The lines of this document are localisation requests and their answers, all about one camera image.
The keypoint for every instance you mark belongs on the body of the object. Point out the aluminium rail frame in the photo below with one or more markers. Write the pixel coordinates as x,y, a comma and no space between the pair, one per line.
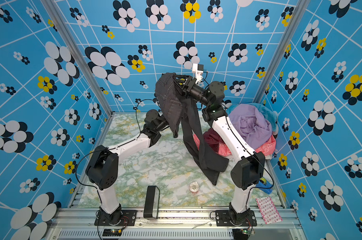
196,223

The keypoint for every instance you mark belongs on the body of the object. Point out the maroon cloth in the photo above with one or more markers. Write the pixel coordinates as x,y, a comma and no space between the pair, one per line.
213,139

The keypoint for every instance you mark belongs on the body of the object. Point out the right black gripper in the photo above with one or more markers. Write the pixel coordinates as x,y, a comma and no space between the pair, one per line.
194,87

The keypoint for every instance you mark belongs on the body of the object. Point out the dark grey jeans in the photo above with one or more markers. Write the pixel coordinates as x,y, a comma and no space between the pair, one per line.
182,112

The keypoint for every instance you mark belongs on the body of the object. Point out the pink patterned packet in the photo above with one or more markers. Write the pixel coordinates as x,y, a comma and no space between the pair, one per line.
268,210

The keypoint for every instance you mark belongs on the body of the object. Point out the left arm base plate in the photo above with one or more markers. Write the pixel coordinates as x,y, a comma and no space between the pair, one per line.
121,218

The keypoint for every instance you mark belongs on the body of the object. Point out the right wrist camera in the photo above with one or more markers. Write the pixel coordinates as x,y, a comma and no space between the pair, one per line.
198,70

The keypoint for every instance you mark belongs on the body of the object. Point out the blue yellow object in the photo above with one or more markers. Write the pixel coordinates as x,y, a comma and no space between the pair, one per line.
265,186

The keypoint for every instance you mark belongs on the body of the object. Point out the lilac purple shirt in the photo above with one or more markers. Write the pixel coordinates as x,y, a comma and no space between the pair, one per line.
250,124

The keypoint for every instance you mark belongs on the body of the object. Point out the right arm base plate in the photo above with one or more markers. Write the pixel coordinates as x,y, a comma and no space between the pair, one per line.
229,218

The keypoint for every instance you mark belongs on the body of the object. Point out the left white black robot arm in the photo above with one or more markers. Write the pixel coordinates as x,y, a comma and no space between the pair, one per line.
103,168

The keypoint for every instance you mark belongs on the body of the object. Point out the pink bear print cloth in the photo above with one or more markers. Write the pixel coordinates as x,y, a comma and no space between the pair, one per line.
268,147

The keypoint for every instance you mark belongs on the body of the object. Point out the clear tape roll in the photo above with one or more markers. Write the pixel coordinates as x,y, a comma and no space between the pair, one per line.
194,187

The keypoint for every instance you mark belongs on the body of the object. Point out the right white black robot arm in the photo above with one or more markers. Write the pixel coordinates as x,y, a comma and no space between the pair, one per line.
250,165

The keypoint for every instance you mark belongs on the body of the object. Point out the black rectangular box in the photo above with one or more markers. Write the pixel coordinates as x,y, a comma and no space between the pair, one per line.
151,207

